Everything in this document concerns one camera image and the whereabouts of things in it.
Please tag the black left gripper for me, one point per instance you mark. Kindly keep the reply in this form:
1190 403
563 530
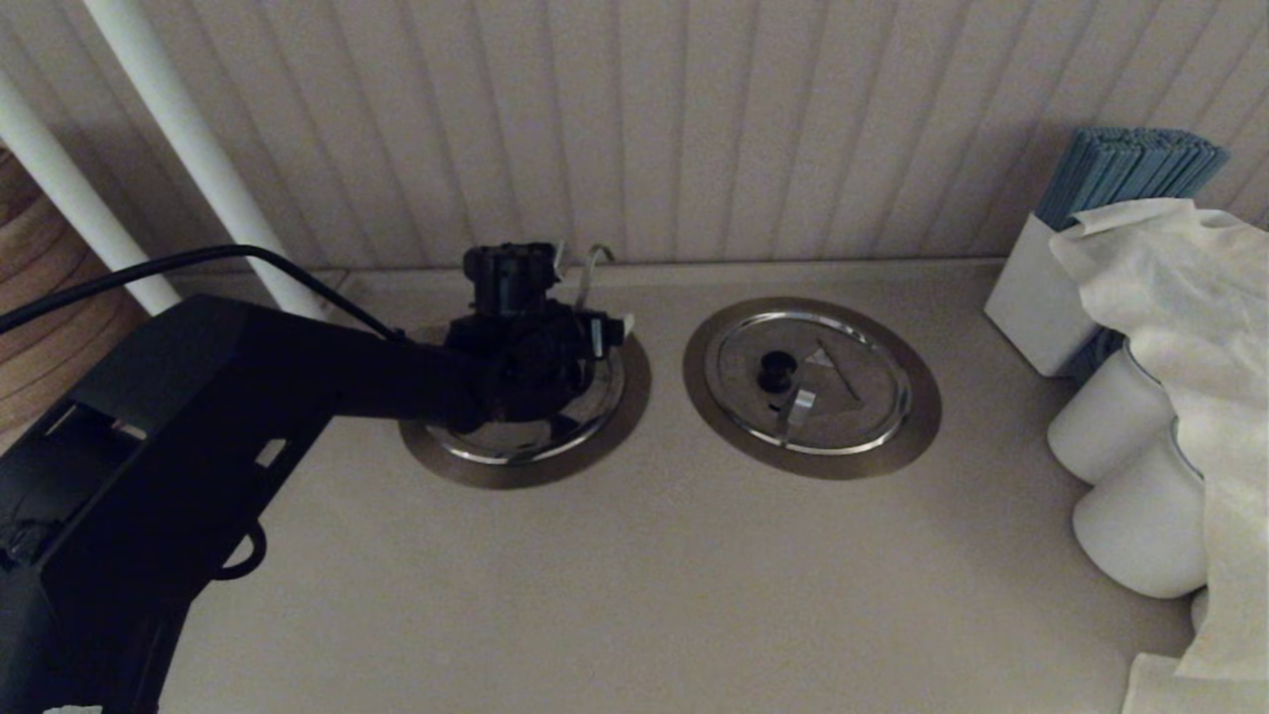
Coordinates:
525 362

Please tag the hinged steel pot lid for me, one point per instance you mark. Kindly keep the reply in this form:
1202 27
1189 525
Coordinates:
516 441

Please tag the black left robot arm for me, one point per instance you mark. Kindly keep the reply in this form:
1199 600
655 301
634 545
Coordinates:
198 426

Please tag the steel lid with black knob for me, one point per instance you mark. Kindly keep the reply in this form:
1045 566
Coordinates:
853 416

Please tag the white square holder box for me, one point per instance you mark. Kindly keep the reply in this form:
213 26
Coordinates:
1031 297

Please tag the white pole with round foot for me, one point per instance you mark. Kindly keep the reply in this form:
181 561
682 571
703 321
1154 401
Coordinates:
178 129

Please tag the white cylindrical jar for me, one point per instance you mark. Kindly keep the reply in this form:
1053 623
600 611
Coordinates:
1133 526
1102 426

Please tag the bundle of blue straws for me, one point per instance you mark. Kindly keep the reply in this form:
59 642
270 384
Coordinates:
1125 174

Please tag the plain white pole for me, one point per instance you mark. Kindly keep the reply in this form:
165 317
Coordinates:
59 183

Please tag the round wooden table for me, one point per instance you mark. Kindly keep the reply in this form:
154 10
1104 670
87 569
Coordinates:
40 238

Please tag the white cloth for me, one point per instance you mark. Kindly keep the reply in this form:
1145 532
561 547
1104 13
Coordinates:
1190 297

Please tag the white folded napkin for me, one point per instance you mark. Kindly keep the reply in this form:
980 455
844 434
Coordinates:
1150 691

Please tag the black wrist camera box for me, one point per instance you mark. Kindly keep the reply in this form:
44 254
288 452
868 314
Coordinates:
511 278

